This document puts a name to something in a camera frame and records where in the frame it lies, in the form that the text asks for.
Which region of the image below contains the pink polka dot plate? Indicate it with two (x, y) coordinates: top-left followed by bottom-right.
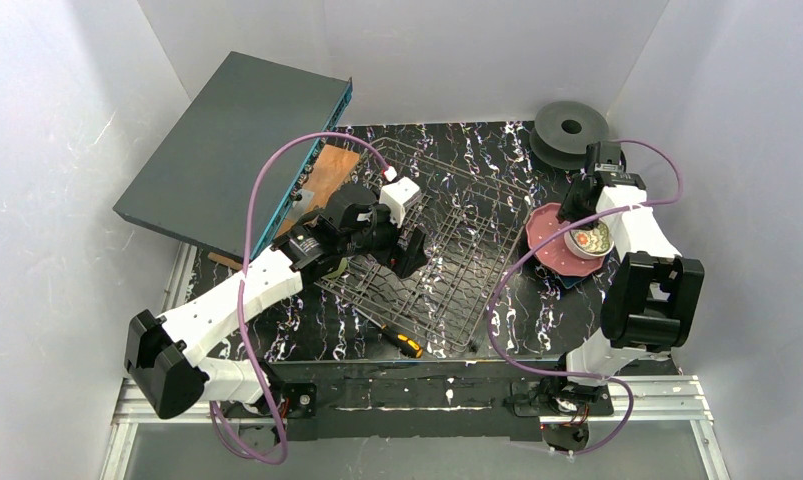
(525, 202), (607, 278)

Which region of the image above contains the dark grey flat box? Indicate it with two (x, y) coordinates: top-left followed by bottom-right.
(113, 51), (353, 259)

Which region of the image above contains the grey wire dish rack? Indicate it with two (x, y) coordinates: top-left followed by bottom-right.
(319, 137), (531, 356)

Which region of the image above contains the purple cable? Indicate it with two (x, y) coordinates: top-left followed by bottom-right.
(485, 139), (684, 458)
(208, 132), (396, 466)

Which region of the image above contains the light green ceramic mug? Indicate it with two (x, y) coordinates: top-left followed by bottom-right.
(321, 256), (349, 280)

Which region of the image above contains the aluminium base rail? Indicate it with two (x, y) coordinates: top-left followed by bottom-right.
(99, 241), (730, 480)

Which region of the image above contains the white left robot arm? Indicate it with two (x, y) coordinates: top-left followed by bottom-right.
(124, 177), (428, 420)

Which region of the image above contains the wooden board with bracket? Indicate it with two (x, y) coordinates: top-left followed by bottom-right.
(207, 144), (361, 273)

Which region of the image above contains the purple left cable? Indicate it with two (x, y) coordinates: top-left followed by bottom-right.
(208, 132), (396, 466)

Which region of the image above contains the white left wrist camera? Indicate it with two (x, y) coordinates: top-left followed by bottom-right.
(378, 167), (422, 228)

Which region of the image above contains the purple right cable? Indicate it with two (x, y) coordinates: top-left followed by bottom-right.
(485, 139), (684, 458)

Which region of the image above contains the dark blue plate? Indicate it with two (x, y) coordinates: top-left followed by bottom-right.
(554, 273), (593, 289)

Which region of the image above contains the pink patterned bowl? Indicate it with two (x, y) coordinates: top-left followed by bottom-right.
(565, 221), (615, 260)

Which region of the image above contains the black filament spool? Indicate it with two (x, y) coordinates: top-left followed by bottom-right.
(530, 101), (610, 172)

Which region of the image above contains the yellow black screwdriver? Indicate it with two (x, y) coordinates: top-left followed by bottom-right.
(363, 313), (424, 359)

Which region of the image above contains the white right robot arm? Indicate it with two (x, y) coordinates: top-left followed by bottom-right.
(505, 140), (705, 419)

